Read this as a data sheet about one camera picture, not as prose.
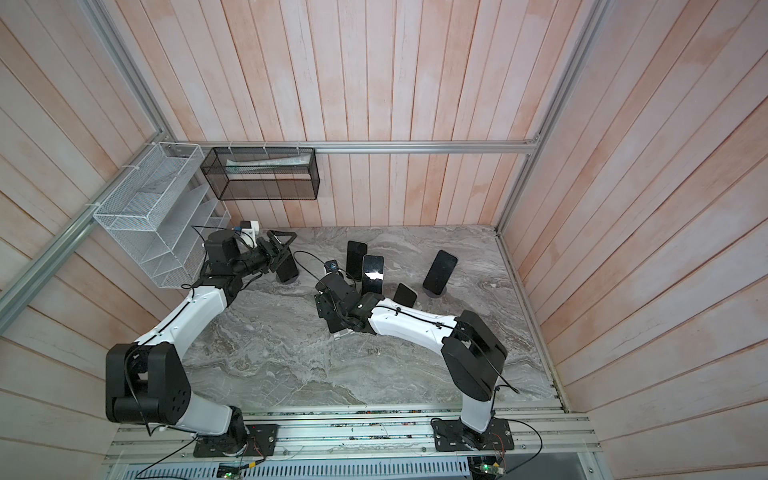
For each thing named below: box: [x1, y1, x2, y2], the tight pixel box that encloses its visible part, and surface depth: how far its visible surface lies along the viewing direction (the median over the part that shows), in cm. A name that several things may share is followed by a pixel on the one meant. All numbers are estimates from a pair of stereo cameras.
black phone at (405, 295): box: [392, 282, 418, 308], surface depth 88 cm
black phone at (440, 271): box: [423, 249, 458, 296], surface depth 97 cm
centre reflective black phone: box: [362, 255, 384, 296], surface depth 97 cm
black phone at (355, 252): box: [346, 240, 368, 281], surface depth 100 cm
